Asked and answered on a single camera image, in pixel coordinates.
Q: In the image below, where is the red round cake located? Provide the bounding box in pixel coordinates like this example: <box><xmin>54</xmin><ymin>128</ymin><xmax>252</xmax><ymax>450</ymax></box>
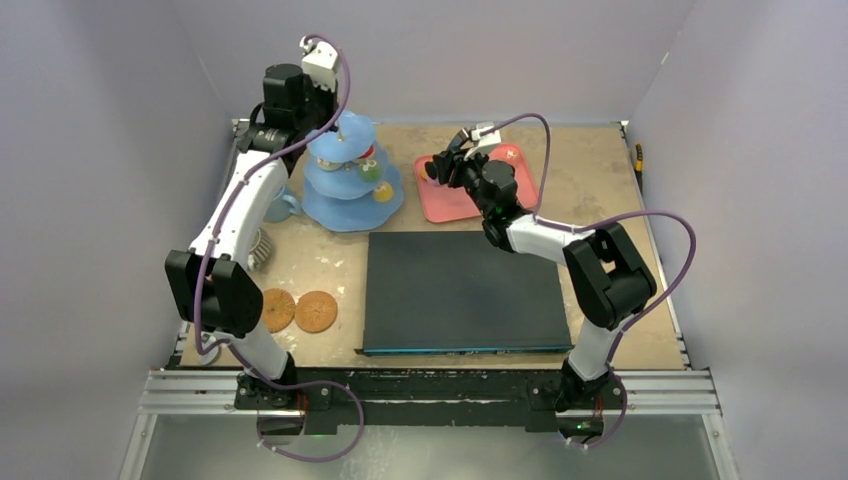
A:
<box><xmin>358</xmin><ymin>144</ymin><xmax>375</xmax><ymax>159</ymax></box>

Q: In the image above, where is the yellow small cake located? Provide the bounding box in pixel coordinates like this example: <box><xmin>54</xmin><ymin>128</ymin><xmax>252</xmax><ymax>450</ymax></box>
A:
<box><xmin>372</xmin><ymin>181</ymin><xmax>394</xmax><ymax>204</ymax></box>

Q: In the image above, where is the blue three-tier cake stand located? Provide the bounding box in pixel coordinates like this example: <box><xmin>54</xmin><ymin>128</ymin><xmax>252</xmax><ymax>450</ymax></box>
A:
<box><xmin>302</xmin><ymin>110</ymin><xmax>405</xmax><ymax>232</ymax></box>

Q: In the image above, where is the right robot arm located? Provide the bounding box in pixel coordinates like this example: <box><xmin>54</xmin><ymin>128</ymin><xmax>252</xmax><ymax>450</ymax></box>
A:
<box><xmin>423</xmin><ymin>129</ymin><xmax>657</xmax><ymax>411</ymax></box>

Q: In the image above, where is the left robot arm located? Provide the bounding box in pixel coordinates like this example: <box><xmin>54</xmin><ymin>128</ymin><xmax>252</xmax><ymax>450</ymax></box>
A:
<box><xmin>165</xmin><ymin>64</ymin><xmax>345</xmax><ymax>409</ymax></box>

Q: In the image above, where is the pink serving tray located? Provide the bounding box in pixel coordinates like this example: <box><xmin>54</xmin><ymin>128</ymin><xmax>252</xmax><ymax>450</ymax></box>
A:
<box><xmin>413</xmin><ymin>143</ymin><xmax>539</xmax><ymax>224</ymax></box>

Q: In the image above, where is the blue ceramic mug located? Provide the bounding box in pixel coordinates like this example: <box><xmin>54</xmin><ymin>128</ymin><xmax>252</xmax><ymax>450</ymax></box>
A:
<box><xmin>263</xmin><ymin>187</ymin><xmax>302</xmax><ymax>223</ymax></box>

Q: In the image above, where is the grey ribbed cup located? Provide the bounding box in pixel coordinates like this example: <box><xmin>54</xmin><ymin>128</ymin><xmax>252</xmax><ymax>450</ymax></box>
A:
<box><xmin>247</xmin><ymin>227</ymin><xmax>274</xmax><ymax>272</ymax></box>

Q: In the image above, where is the right round woven coaster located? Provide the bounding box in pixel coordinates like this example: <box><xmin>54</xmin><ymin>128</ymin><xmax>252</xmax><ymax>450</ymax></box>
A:
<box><xmin>294</xmin><ymin>291</ymin><xmax>338</xmax><ymax>333</ymax></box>

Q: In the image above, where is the round woven coaster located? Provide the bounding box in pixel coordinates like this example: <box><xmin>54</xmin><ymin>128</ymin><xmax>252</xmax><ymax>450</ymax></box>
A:
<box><xmin>294</xmin><ymin>291</ymin><xmax>338</xmax><ymax>333</ymax></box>
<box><xmin>261</xmin><ymin>288</ymin><xmax>296</xmax><ymax>334</ymax></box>

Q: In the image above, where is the left round woven coaster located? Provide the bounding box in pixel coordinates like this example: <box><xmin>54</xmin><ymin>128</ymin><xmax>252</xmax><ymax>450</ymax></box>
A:
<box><xmin>261</xmin><ymin>288</ymin><xmax>296</xmax><ymax>334</ymax></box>

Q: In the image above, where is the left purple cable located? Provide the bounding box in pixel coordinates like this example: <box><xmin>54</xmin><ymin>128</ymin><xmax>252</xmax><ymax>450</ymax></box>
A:
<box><xmin>192</xmin><ymin>34</ymin><xmax>366</xmax><ymax>465</ymax></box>

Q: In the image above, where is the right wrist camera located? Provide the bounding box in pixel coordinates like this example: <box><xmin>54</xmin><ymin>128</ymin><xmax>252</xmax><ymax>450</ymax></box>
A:
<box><xmin>463</xmin><ymin>122</ymin><xmax>502</xmax><ymax>160</ymax></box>

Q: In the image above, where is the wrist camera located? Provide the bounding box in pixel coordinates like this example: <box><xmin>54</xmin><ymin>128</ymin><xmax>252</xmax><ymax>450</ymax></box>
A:
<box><xmin>463</xmin><ymin>122</ymin><xmax>502</xmax><ymax>160</ymax></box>
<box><xmin>300</xmin><ymin>37</ymin><xmax>340</xmax><ymax>93</ymax></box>

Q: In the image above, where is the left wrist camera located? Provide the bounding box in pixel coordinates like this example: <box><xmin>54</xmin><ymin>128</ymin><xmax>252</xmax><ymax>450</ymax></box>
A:
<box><xmin>300</xmin><ymin>37</ymin><xmax>340</xmax><ymax>93</ymax></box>

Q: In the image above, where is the yellow handled screwdriver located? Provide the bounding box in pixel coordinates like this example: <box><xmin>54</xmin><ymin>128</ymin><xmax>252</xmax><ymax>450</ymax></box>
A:
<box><xmin>634</xmin><ymin>143</ymin><xmax>644</xmax><ymax>175</ymax></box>

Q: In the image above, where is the adjustable wrench red handle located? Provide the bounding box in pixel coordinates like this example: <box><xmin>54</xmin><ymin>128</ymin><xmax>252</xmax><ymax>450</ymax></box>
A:
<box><xmin>195</xmin><ymin>340</ymin><xmax>221</xmax><ymax>367</ymax></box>

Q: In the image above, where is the aluminium frame rail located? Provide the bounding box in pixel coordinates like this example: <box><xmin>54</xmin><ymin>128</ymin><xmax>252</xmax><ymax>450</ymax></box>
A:
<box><xmin>120</xmin><ymin>367</ymin><xmax>739</xmax><ymax>479</ymax></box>

